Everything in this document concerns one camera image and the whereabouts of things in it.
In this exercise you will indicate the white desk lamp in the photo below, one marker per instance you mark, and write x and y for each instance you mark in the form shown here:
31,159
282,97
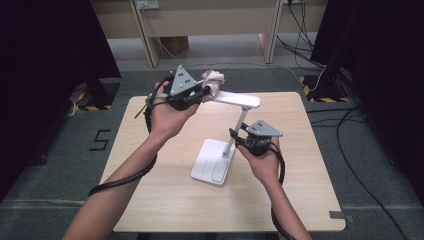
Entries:
213,160

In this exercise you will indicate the grey tape piece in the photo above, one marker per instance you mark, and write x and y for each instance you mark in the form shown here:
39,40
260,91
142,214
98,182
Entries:
338,215

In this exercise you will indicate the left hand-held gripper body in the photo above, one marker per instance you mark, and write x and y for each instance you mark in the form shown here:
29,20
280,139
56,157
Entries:
181,81

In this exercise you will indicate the black yellow striped stand base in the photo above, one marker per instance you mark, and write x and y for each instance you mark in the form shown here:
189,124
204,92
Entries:
96,96
325,93

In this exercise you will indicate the beige wooden desk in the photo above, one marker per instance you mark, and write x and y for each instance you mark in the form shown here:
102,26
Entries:
206,20

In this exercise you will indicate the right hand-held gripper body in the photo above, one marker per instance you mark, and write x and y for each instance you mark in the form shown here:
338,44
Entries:
263,130

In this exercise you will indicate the person's left hand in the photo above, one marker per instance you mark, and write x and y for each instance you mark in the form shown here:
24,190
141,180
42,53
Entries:
165,118

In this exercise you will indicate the person's right hand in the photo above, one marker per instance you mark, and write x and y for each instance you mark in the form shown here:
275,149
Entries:
266,166

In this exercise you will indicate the black curtain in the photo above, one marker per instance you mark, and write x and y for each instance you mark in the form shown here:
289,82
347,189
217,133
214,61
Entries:
390,83
43,83

